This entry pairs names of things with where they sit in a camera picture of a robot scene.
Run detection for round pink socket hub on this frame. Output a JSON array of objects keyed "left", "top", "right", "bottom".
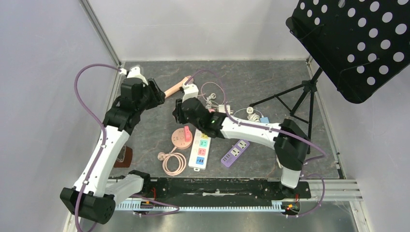
[{"left": 171, "top": 127, "right": 193, "bottom": 150}]

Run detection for white multicolour power strip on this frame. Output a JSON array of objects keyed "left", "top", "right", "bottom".
[{"left": 188, "top": 129, "right": 211, "bottom": 172}]

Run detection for blue usb charger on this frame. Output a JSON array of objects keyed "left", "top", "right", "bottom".
[{"left": 259, "top": 117, "right": 270, "bottom": 124}]

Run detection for coral plug adapter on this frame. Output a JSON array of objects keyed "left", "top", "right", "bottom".
[{"left": 183, "top": 126, "right": 192, "bottom": 143}]

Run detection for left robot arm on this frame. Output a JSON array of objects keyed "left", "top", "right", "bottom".
[{"left": 60, "top": 77, "right": 165, "bottom": 224}]

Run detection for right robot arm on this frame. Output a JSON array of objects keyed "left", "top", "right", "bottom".
[{"left": 173, "top": 98, "right": 312, "bottom": 197}]

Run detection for white cube adapter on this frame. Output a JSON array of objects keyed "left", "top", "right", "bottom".
[{"left": 217, "top": 104, "right": 233, "bottom": 115}]

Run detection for purple power strip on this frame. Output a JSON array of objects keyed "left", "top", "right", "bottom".
[{"left": 220, "top": 140, "right": 250, "bottom": 168}]

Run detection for brown wooden metronome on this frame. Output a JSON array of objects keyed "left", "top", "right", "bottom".
[{"left": 114, "top": 145, "right": 133, "bottom": 168}]

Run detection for black music stand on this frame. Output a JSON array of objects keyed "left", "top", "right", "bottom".
[{"left": 249, "top": 0, "right": 410, "bottom": 155}]

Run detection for white cable plug bundle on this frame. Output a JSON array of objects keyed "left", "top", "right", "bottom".
[{"left": 205, "top": 93, "right": 219, "bottom": 110}]

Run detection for thin pink usb cable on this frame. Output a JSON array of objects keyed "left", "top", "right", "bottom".
[{"left": 198, "top": 81, "right": 226, "bottom": 108}]

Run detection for mint green usb cable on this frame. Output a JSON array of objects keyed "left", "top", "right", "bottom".
[{"left": 232, "top": 107, "right": 265, "bottom": 119}]

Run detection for pink coiled hub cable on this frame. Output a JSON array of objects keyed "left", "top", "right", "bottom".
[{"left": 157, "top": 146, "right": 187, "bottom": 177}]

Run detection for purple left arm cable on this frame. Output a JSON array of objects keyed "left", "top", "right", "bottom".
[{"left": 73, "top": 63, "right": 129, "bottom": 232}]

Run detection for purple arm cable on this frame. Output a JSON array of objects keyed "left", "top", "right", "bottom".
[
  {"left": 189, "top": 70, "right": 327, "bottom": 218},
  {"left": 73, "top": 63, "right": 129, "bottom": 232}
]

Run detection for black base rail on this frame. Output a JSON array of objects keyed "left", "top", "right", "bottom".
[{"left": 139, "top": 177, "right": 311, "bottom": 207}]

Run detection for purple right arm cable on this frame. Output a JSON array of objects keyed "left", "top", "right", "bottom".
[{"left": 189, "top": 70, "right": 327, "bottom": 218}]

